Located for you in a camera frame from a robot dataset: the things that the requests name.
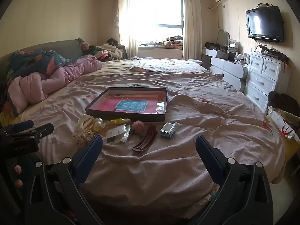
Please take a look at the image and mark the large pearl hair clip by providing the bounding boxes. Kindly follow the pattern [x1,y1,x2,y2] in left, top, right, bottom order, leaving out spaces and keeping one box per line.
[93,118,105,131]

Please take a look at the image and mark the black bag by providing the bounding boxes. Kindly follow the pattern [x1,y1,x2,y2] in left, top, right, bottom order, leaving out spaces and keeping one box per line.
[205,42,226,51]

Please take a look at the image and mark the white dressing table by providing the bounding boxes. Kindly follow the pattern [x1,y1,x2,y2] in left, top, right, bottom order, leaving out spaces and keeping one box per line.
[202,49,249,92]

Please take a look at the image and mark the pink quilt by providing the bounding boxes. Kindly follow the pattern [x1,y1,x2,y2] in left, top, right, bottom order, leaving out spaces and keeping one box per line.
[7,54,103,110]

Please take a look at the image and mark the black set-top device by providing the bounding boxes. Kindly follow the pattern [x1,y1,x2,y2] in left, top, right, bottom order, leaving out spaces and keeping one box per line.
[256,44,288,64]

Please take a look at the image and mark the white and red bag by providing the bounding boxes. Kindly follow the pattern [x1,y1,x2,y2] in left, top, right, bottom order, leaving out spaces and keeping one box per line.
[266,106,300,143]

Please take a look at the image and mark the pile of clothes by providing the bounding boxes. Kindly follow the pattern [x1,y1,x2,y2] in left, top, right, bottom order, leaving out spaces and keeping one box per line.
[82,38,127,62]

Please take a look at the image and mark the clear plastic packet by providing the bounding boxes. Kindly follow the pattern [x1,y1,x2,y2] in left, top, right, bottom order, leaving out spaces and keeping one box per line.
[105,124,131,144]

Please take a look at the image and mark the white hair claw clip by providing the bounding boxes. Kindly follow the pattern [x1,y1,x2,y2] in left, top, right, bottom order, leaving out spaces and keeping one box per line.
[77,114,95,129]

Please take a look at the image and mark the dark floral blanket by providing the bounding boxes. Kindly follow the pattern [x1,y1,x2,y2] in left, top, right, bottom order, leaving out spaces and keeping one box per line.
[6,49,82,85]

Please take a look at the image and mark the dark fluffy object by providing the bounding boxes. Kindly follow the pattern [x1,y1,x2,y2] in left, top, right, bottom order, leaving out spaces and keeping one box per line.
[268,90,295,114]

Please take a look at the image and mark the dark shallow cardboard box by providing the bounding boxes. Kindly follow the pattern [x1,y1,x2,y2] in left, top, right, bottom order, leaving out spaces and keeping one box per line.
[85,87,168,122]

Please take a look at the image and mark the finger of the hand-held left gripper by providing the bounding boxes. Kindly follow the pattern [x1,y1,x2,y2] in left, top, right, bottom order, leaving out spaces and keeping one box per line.
[14,123,54,141]
[0,120,34,134]

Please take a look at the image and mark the window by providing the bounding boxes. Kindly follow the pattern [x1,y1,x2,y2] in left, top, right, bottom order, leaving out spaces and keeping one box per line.
[135,0,184,30]

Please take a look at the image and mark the bed with pink sheet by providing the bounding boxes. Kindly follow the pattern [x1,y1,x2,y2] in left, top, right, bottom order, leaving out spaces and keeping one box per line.
[14,58,287,218]

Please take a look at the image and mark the dark red hair fork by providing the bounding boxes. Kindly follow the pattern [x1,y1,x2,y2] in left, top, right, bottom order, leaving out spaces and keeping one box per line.
[131,124,158,152]

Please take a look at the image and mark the small clear square box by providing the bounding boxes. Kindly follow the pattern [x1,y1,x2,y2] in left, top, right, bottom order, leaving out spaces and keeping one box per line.
[160,122,176,139]

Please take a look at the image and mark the grey headboard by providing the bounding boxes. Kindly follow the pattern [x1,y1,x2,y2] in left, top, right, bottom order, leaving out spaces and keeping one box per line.
[0,37,84,64]

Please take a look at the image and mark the cream curtain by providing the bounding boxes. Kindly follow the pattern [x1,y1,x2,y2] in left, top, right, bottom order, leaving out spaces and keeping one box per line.
[182,0,202,61]
[113,0,139,60]

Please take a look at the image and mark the person's left hand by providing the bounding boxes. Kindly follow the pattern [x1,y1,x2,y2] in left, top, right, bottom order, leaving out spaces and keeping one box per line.
[13,164,24,188]

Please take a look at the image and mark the beige folded blanket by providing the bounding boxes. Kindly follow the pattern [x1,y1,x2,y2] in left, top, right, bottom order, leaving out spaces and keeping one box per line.
[130,59,208,74]

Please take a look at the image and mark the pink fluffy pompom hair tie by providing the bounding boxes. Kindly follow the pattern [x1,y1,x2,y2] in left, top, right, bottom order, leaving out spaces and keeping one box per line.
[131,120,146,134]

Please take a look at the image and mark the pink booklet with teal label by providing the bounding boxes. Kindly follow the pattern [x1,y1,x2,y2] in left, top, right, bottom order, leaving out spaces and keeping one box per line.
[94,91,164,114]

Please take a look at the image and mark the clothes on windowsill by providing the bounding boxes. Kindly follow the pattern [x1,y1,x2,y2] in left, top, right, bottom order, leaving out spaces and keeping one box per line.
[143,36,184,50]

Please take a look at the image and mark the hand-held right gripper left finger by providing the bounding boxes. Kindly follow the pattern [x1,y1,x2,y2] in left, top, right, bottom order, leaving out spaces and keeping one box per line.
[25,135,104,225]

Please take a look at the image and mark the heart shaped mirror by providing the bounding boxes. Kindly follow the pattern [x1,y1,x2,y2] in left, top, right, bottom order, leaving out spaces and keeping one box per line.
[216,29,230,46]

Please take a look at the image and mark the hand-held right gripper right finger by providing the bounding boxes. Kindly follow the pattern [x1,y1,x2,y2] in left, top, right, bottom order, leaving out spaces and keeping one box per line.
[194,135,274,225]

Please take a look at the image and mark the clear cosmetic organiser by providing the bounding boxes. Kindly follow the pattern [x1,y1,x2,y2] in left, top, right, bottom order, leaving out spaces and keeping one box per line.
[234,51,251,66]

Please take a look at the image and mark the white drawer cabinet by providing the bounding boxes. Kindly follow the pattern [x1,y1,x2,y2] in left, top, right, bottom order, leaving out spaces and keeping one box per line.
[244,52,290,109]

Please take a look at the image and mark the yellow hair accessory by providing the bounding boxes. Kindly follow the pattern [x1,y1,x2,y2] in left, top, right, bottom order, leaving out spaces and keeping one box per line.
[104,118,132,126]

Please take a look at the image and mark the black wall television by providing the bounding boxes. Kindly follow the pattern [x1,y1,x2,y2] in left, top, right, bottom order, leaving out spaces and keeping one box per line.
[245,6,285,43]

